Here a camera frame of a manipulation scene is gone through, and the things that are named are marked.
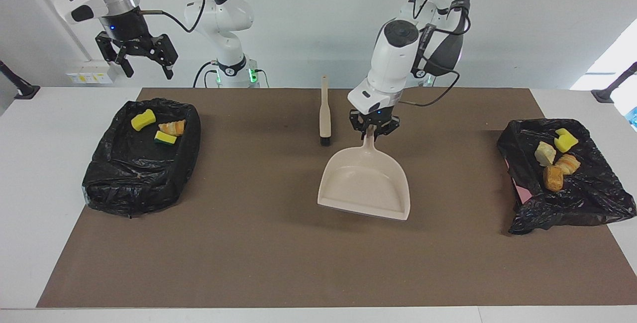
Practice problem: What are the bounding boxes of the beige plastic dustpan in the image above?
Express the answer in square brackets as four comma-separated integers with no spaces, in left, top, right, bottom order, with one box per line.
[318,125,411,221]

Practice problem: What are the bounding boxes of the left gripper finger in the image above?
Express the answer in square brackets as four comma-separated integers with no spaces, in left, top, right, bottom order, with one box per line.
[374,119,400,138]
[350,120,370,141]

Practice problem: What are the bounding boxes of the pale pastry piece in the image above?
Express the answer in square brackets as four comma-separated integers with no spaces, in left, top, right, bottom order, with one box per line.
[555,154,581,175]
[535,141,557,167]

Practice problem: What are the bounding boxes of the beige hand brush black bristles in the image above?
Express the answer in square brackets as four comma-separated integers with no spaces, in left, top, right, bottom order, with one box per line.
[319,75,332,146]

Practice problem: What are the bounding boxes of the white wall power socket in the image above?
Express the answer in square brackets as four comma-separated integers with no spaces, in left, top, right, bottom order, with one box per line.
[66,60,120,85]

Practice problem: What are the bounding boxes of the brown table mat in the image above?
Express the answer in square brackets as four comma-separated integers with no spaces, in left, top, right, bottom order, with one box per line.
[36,88,637,309]

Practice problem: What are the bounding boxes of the notched yellow sponge piece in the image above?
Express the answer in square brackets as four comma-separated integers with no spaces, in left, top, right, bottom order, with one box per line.
[554,128,579,153]

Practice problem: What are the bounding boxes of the black bag lined open bin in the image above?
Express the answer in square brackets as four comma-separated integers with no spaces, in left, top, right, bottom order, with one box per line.
[81,97,202,218]

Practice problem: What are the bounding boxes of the brown bread roll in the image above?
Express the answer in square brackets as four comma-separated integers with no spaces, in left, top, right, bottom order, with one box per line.
[543,165,564,193]

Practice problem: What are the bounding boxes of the kidney shaped yellow sponge piece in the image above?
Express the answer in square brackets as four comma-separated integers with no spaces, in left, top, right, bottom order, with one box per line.
[131,109,157,132]

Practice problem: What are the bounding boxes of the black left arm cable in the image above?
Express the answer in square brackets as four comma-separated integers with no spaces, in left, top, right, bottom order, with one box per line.
[398,0,473,108]

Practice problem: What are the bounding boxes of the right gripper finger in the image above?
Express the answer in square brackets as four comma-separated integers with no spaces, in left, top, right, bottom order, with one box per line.
[95,32,135,78]
[149,33,179,81]

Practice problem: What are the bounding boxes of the black stand foot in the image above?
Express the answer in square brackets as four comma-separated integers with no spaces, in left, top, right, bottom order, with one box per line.
[591,61,637,104]
[0,59,41,100]

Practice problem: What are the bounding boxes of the crumpled black trash bag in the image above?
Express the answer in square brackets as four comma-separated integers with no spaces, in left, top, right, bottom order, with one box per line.
[496,118,637,236]

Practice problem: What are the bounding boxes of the white wall cable duct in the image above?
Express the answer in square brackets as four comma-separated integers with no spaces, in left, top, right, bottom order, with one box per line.
[19,0,93,62]

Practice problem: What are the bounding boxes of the black right base cable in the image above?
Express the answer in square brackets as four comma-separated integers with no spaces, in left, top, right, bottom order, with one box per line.
[193,61,215,89]

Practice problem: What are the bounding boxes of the orange striped croissant piece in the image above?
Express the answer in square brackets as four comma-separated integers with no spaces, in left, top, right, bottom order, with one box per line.
[158,119,187,137]

